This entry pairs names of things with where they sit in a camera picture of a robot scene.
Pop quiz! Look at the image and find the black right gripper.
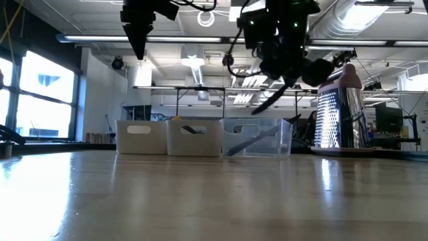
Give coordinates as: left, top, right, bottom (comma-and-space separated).
259, 50, 335, 88

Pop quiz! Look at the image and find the long ceiling light bar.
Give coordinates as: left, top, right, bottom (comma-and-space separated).
56, 33, 223, 44

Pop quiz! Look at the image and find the clear plastic bin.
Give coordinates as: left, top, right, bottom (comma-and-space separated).
220, 116, 294, 159

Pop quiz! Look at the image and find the silver ceiling air duct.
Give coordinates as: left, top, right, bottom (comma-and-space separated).
310, 0, 392, 39

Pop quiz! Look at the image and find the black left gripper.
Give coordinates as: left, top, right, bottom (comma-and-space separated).
120, 0, 180, 60

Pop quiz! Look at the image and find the metal grater pink handle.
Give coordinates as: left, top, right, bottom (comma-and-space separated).
310, 62, 375, 155

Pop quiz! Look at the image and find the white plastic bin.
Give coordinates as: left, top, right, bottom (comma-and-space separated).
115, 119, 168, 155
166, 118, 223, 157

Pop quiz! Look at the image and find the black computer monitor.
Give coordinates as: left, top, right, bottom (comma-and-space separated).
374, 106, 404, 133
122, 105, 152, 121

